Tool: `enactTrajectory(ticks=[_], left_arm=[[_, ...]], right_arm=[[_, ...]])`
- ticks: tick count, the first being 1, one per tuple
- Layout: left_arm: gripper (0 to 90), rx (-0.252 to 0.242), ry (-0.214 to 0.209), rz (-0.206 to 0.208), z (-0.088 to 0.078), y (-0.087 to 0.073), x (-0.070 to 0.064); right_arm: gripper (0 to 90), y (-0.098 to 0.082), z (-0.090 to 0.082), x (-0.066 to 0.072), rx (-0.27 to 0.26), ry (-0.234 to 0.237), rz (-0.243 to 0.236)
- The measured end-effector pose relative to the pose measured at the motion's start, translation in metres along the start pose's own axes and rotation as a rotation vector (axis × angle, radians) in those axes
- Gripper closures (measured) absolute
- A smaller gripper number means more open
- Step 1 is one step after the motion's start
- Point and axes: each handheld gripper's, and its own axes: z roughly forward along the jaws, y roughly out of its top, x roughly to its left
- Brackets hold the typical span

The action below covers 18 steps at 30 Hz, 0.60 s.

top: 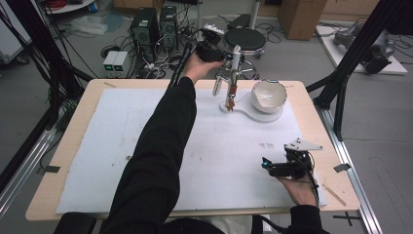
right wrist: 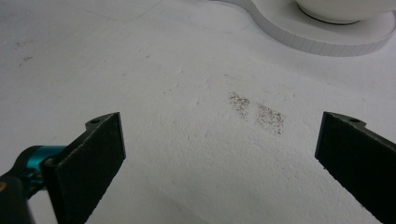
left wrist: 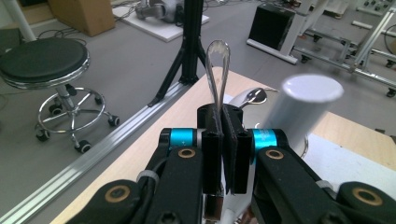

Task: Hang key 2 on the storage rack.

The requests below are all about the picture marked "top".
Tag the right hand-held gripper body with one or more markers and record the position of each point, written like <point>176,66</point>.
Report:
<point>292,164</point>

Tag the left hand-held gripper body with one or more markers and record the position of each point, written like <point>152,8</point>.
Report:
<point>209,48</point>

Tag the white key stand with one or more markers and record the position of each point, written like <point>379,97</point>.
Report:
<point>242,112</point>

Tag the person's left hand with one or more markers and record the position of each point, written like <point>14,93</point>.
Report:
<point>196,70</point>

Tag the person's right hand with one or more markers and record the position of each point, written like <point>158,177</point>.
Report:
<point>300,191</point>

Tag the black round stool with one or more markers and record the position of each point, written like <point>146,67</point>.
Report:
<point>245,39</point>

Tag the white foam mat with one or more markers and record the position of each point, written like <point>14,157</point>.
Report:
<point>227,169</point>

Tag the black computer tower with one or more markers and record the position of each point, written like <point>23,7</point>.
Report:
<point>144,29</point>
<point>168,26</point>

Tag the black tape piece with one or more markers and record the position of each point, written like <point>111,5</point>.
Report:
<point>342,167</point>
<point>51,169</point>

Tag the thin wooden stick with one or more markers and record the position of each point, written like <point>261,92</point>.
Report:
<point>334,195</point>

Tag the white egg-shaped bowl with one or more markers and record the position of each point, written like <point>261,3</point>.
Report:
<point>269,96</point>

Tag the black tape cross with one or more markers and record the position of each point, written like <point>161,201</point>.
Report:
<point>347,218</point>

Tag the cardboard box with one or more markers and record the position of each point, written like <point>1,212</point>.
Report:
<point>302,19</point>

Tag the white power supply box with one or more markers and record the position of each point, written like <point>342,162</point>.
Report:
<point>109,61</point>
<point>120,62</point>

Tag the white floor board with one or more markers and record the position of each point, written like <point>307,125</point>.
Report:
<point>328,48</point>

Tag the clear plastic sheet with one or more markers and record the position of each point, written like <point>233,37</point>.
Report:
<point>89,24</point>

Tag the grey black device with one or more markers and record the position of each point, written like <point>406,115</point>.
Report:
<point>373,48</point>

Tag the aluminium rail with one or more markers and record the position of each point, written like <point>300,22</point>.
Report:
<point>354,182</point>
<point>22,178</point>

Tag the black metal frame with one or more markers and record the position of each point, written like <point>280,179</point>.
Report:
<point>354,55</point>
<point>48,65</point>

